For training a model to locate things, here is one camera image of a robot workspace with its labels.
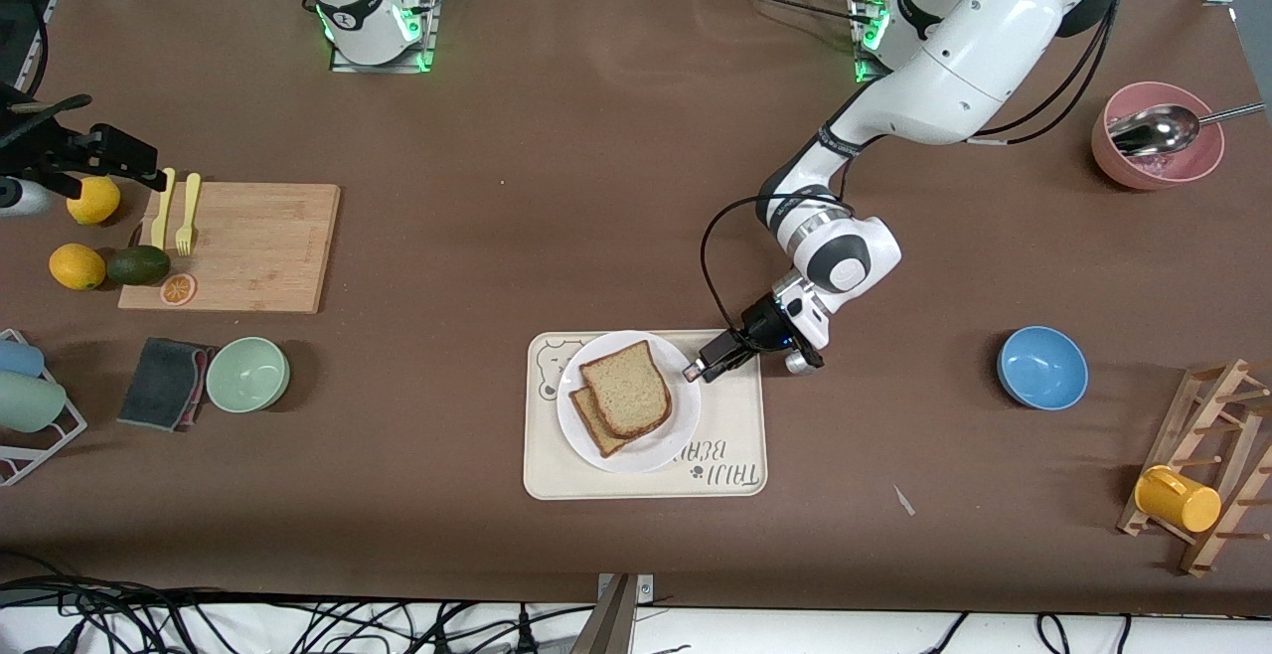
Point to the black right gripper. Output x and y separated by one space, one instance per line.
48 150

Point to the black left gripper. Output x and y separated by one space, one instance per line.
760 322

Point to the plain brown bread slice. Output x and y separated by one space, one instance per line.
626 391

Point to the white round plate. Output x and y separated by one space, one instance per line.
656 455

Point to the brown bread slice with egg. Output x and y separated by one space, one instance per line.
594 425

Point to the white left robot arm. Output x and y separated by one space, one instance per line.
974 48

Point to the yellow lemon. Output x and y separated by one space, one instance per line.
77 267
93 202

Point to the yellow plastic knife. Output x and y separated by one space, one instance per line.
162 207

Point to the cream bear print tray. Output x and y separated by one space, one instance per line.
735 435

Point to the yellow plastic fork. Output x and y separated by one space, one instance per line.
187 212

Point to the dark green avocado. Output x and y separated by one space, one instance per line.
139 265

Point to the orange slice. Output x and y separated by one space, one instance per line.
178 289

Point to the bamboo cutting board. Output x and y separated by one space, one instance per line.
248 246

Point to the light blue cup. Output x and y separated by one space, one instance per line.
18 358

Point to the dark grey folded cloth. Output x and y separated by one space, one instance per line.
159 384

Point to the pale green cup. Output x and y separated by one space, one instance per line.
28 402

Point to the brown table cover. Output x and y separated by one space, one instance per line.
497 237

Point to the pale green bowl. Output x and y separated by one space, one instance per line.
247 375

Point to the blue bowl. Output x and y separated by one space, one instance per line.
1043 368

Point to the pink bowl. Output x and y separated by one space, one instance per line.
1158 175

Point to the yellow plastic mug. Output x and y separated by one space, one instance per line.
1183 503

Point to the wooden peg mug rack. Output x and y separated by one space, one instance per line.
1207 406

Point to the metal ladle spoon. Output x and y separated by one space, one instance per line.
1158 129

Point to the grey metal camera pole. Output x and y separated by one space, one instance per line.
611 624

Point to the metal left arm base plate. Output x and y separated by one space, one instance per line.
863 73

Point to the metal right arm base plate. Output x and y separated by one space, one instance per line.
429 38

